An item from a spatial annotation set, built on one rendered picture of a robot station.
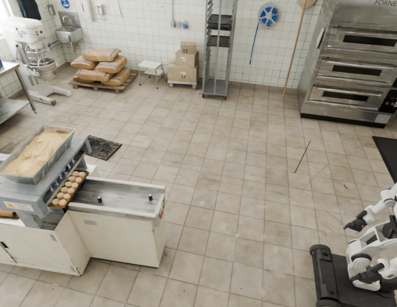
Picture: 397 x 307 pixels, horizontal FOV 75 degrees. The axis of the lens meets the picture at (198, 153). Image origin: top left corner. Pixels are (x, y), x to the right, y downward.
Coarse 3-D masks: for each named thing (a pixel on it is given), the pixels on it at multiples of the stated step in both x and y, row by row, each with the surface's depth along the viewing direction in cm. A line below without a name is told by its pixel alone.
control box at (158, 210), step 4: (160, 196) 218; (160, 200) 215; (164, 200) 224; (160, 204) 212; (164, 204) 225; (156, 208) 209; (160, 208) 210; (156, 212) 206; (160, 212) 212; (156, 216) 203; (156, 220) 205; (160, 220) 215; (156, 224) 209
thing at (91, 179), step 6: (84, 180) 226; (90, 180) 225; (96, 180) 223; (102, 180) 222; (108, 180) 222; (114, 180) 222; (120, 180) 223; (120, 186) 224; (126, 186) 223; (132, 186) 222; (138, 186) 220; (144, 186) 219; (150, 186) 218; (156, 186) 218; (162, 186) 218
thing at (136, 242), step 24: (96, 192) 219; (120, 192) 220; (144, 192) 221; (72, 216) 210; (96, 216) 205; (120, 216) 202; (96, 240) 230; (120, 240) 224; (144, 240) 218; (144, 264) 248
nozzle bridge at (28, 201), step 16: (80, 144) 214; (64, 160) 199; (80, 160) 223; (48, 176) 186; (64, 176) 204; (0, 192) 173; (16, 192) 174; (32, 192) 174; (48, 192) 191; (16, 208) 177; (32, 208) 174; (32, 224) 189
